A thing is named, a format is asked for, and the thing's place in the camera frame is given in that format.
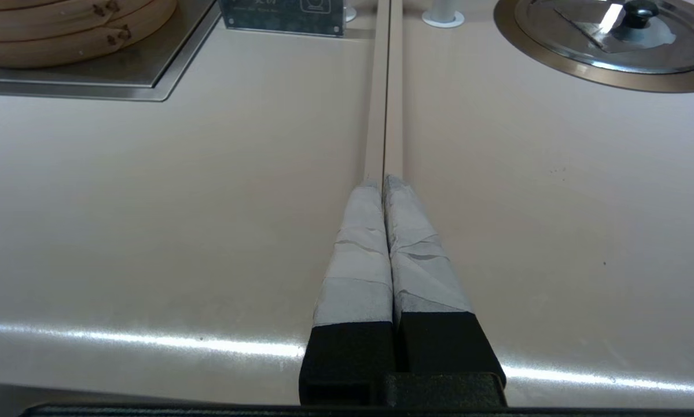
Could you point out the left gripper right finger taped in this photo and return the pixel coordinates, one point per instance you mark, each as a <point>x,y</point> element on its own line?
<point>422,278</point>

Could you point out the round steel pot lid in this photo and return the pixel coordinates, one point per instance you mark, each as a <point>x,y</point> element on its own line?
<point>557,39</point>

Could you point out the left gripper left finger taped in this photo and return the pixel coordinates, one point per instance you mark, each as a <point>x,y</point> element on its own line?
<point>358,278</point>

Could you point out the bamboo steamer basket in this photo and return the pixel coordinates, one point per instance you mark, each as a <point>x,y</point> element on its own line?
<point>46,23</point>
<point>11,4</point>
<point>63,52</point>

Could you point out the dark acrylic sign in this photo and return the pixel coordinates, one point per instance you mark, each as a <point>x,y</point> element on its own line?
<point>278,16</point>

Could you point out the recessed steel tray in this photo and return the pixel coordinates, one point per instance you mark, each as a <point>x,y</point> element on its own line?
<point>138,71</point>

